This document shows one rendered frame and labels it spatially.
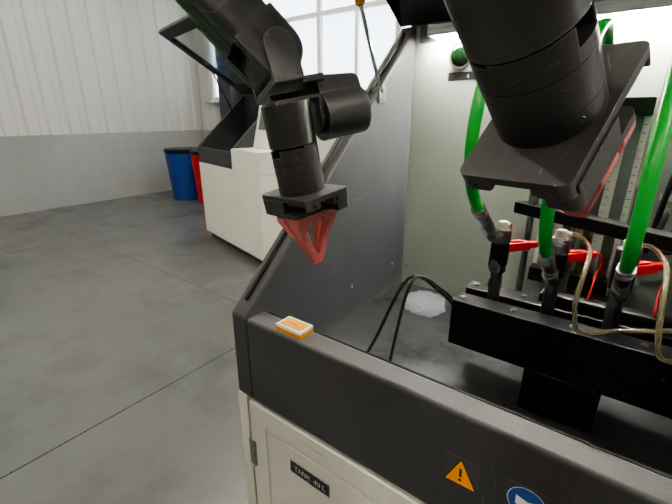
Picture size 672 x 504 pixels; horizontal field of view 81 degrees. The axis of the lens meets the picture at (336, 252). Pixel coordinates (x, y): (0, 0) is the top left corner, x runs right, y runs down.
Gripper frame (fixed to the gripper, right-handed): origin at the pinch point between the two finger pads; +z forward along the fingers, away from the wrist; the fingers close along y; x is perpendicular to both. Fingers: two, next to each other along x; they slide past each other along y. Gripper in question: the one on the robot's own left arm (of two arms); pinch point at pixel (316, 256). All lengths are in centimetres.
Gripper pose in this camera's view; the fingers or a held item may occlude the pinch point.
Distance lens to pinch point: 52.7
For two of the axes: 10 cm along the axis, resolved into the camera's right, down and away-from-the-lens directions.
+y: -6.5, -1.8, 7.4
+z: 1.7, 9.1, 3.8
